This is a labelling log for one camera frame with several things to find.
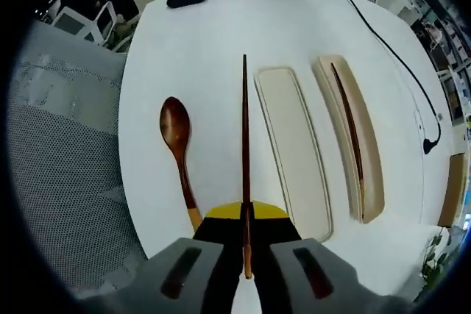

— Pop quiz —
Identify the beige cutlery case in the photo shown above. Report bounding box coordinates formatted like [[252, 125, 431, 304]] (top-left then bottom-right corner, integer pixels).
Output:
[[311, 54, 386, 225]]

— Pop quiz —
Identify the brown wooden spoon utensil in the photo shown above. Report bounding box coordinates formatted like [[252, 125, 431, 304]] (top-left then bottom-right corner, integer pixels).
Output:
[[159, 96, 202, 232]]

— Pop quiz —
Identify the large green potted plant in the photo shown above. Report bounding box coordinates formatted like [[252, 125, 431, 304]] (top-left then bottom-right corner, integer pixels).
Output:
[[419, 225, 464, 293]]

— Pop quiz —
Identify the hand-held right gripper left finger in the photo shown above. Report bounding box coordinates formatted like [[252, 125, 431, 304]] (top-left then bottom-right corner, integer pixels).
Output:
[[73, 201, 246, 314]]

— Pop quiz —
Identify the grey mesh chair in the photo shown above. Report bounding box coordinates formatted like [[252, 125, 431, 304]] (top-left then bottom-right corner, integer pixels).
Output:
[[7, 21, 148, 293]]

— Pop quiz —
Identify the brown wooden chopstick utensil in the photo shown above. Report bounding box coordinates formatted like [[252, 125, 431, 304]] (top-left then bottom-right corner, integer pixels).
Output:
[[330, 63, 366, 219], [241, 54, 255, 280]]

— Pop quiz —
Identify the black power cable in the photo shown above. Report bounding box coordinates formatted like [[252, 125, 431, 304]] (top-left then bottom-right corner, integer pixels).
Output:
[[330, 0, 442, 156]]

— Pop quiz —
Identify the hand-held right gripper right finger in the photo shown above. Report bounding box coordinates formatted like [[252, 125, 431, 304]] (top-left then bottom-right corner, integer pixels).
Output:
[[246, 199, 409, 314]]

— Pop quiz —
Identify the brown cardboard box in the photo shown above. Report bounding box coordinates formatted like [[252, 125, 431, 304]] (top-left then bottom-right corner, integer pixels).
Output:
[[436, 154, 468, 229]]

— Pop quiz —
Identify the beige cutlery case lid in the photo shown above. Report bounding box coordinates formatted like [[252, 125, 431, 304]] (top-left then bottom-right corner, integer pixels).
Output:
[[254, 66, 334, 244]]

